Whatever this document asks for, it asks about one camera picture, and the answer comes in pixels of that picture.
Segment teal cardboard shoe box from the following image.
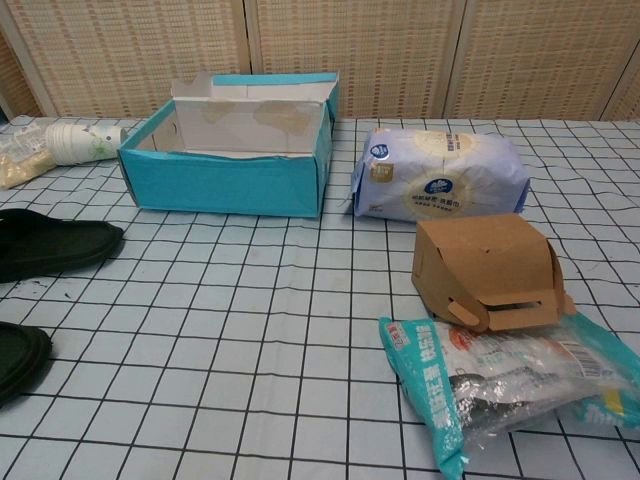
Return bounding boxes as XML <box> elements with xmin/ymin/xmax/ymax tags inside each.
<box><xmin>117</xmin><ymin>71</ymin><xmax>341</xmax><ymax>219</ymax></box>

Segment brown cardboard carton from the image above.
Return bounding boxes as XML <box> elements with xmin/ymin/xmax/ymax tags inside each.
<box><xmin>410</xmin><ymin>213</ymin><xmax>577</xmax><ymax>334</ymax></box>

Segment woven bamboo folding screen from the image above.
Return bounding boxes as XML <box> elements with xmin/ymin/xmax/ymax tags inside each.
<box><xmin>0</xmin><ymin>0</ymin><xmax>640</xmax><ymax>123</ymax></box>

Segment stacked white paper cups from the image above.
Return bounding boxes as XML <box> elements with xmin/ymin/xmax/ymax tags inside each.
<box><xmin>45</xmin><ymin>123</ymin><xmax>123</xmax><ymax>166</ymax></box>

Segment clear bag with beige contents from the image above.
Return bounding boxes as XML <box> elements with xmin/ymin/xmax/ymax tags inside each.
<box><xmin>0</xmin><ymin>124</ymin><xmax>55</xmax><ymax>190</ymax></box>

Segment white black checkered tablecloth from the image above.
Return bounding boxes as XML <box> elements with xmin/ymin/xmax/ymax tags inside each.
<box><xmin>0</xmin><ymin>115</ymin><xmax>640</xmax><ymax>480</ymax></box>

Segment pale blue tissue pack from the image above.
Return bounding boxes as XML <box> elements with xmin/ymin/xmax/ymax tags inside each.
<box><xmin>344</xmin><ymin>126</ymin><xmax>530</xmax><ymax>225</ymax></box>

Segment black slipper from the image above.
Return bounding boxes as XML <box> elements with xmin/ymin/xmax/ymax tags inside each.
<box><xmin>0</xmin><ymin>321</ymin><xmax>54</xmax><ymax>409</ymax></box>
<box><xmin>0</xmin><ymin>208</ymin><xmax>125</xmax><ymax>284</ymax></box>

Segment teal clear plastic bag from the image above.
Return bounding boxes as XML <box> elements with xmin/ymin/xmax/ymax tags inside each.
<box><xmin>378</xmin><ymin>310</ymin><xmax>640</xmax><ymax>467</ymax></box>

